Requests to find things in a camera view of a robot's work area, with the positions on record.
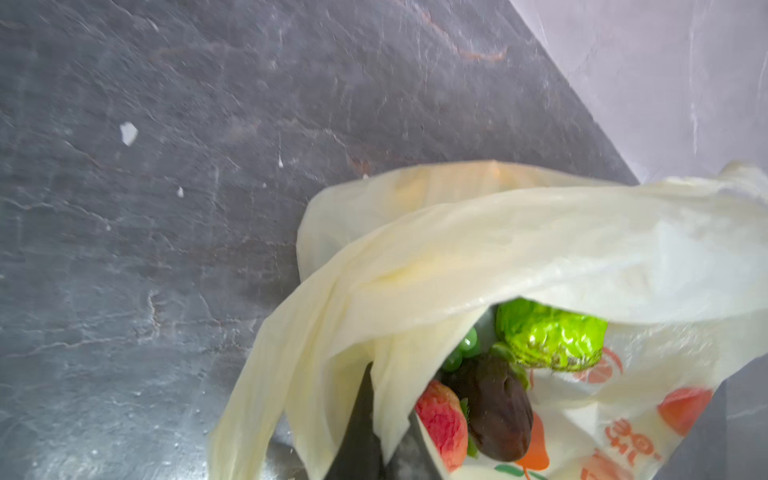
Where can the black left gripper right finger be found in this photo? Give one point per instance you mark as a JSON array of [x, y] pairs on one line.
[[412, 459]]

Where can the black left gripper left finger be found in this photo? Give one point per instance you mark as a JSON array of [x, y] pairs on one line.
[[359, 456]]

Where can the cream printed plastic bag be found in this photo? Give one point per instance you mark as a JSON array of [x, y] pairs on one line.
[[396, 269]]

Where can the red fake peach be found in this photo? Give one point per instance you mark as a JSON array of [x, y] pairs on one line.
[[439, 410]]

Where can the dark purple fake eggplant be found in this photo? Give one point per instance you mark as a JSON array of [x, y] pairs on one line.
[[500, 414]]

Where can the green fake grape bunch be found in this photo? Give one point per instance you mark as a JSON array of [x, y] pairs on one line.
[[467, 348]]

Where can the green fake custard apple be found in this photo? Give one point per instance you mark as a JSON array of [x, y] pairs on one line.
[[538, 336]]

